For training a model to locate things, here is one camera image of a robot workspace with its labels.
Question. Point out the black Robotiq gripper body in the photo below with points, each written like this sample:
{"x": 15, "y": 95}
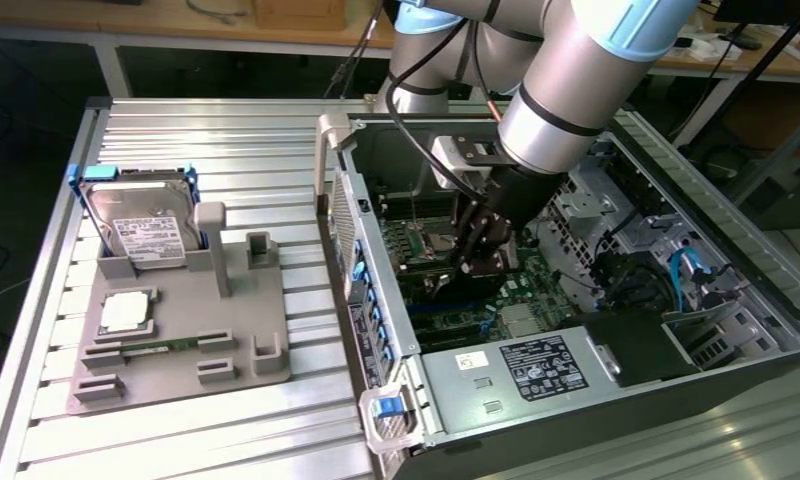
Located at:
{"x": 521, "y": 195}

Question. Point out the black graphics card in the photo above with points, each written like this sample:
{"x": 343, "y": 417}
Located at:
{"x": 463, "y": 290}

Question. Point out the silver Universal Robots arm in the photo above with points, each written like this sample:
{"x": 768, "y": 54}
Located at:
{"x": 574, "y": 75}

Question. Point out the black RAM slot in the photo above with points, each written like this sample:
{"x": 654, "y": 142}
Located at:
{"x": 401, "y": 201}
{"x": 401, "y": 212}

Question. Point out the black expansion slot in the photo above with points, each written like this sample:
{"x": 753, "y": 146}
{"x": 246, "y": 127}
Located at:
{"x": 454, "y": 340}

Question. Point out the metal drive cage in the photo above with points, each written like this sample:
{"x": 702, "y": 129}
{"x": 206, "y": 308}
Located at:
{"x": 581, "y": 205}

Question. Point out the CPU socket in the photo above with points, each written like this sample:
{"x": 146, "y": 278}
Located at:
{"x": 434, "y": 242}

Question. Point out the thin locking lever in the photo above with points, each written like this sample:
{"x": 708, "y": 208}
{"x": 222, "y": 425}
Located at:
{"x": 414, "y": 210}

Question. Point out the green motherboard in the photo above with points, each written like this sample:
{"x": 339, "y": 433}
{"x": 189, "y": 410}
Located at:
{"x": 541, "y": 290}

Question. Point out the black installed RAM stick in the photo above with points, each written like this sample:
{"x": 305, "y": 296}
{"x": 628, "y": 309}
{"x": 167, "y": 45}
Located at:
{"x": 417, "y": 274}

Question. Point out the silver chipset heatsink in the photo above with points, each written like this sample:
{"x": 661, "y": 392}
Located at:
{"x": 523, "y": 319}

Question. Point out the white plastic item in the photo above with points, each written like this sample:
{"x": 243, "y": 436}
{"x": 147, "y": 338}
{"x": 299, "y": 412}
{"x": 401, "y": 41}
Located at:
{"x": 704, "y": 50}

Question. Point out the grey metal bar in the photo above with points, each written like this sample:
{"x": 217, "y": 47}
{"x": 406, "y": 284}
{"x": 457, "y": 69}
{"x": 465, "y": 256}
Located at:
{"x": 784, "y": 150}

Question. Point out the silver power supply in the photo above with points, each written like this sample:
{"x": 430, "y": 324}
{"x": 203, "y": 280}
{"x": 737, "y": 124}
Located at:
{"x": 470, "y": 395}

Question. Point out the black floor box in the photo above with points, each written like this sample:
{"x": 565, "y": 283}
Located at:
{"x": 794, "y": 200}

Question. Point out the metal disk bay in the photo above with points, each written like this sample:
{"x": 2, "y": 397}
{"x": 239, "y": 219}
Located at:
{"x": 734, "y": 340}

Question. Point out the black computer mouse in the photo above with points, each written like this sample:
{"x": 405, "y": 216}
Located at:
{"x": 744, "y": 41}

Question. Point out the blue case latch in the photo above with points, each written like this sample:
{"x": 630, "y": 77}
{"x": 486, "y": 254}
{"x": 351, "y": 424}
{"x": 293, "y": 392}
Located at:
{"x": 387, "y": 407}

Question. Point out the open black PC case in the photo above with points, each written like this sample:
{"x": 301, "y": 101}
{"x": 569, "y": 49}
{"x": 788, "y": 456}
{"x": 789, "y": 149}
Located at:
{"x": 641, "y": 415}

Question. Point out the black tripod pole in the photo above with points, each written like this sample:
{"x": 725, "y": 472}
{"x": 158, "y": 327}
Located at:
{"x": 774, "y": 50}

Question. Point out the black monitor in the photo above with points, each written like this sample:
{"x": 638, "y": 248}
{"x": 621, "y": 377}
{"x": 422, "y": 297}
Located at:
{"x": 774, "y": 10}

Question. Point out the hard disk in blue carrier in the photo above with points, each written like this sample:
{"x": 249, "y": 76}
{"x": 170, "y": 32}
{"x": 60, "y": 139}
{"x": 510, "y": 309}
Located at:
{"x": 147, "y": 230}

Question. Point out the green RAM stick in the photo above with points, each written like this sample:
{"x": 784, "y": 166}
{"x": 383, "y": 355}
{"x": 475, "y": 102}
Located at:
{"x": 167, "y": 345}

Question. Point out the grey parts rack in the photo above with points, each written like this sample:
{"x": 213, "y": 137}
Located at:
{"x": 174, "y": 370}

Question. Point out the silver CPU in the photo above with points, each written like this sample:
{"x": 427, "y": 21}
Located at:
{"x": 127, "y": 312}

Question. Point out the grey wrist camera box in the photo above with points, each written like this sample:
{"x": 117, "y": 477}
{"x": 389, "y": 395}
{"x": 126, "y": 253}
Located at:
{"x": 454, "y": 150}

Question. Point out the wooden desk with grey frame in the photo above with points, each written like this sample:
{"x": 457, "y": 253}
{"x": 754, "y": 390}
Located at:
{"x": 174, "y": 20}

